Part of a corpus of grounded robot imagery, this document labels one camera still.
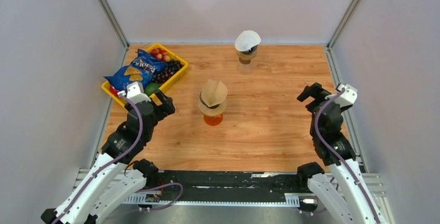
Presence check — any blue chips bag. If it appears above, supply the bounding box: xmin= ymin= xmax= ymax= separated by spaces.
xmin=104 ymin=49 xmax=168 ymax=91

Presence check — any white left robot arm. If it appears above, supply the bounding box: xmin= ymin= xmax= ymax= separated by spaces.
xmin=41 ymin=90 xmax=175 ymax=223

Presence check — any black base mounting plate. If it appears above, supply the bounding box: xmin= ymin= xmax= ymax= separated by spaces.
xmin=143 ymin=162 xmax=324 ymax=204

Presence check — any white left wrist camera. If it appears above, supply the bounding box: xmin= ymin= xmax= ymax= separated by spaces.
xmin=118 ymin=81 xmax=152 ymax=104

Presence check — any brown paper coffee filter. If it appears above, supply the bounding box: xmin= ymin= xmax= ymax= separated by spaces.
xmin=201 ymin=79 xmax=228 ymax=106

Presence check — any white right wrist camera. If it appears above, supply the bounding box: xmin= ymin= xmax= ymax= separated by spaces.
xmin=325 ymin=83 xmax=358 ymax=108

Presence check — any red fruit under bag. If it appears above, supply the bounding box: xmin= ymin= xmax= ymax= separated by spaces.
xmin=108 ymin=86 xmax=119 ymax=97

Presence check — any aluminium frame rail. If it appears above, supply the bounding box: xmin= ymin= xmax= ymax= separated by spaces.
xmin=57 ymin=170 xmax=388 ymax=223

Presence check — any dark grapes bunch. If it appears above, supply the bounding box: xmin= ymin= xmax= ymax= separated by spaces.
xmin=152 ymin=60 xmax=183 ymax=84

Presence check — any white paper coffee filter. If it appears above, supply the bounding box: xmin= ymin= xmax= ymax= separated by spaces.
xmin=235 ymin=30 xmax=262 ymax=52

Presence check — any green lime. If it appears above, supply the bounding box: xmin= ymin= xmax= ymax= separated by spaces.
xmin=144 ymin=82 xmax=161 ymax=96

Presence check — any clear glass carafe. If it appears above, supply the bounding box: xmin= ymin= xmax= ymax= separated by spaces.
xmin=237 ymin=59 xmax=255 ymax=75

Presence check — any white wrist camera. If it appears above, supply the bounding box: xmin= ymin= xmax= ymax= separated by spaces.
xmin=325 ymin=83 xmax=358 ymax=108
xmin=118 ymin=81 xmax=152 ymax=104

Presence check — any red apples bunch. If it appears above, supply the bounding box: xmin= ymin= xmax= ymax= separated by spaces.
xmin=150 ymin=48 xmax=171 ymax=62

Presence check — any orange glass carafe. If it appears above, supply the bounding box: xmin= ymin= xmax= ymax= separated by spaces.
xmin=203 ymin=114 xmax=223 ymax=126

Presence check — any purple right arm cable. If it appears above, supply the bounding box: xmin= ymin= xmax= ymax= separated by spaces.
xmin=299 ymin=88 xmax=382 ymax=224

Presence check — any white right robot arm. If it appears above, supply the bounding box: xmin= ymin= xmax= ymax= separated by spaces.
xmin=296 ymin=82 xmax=388 ymax=223

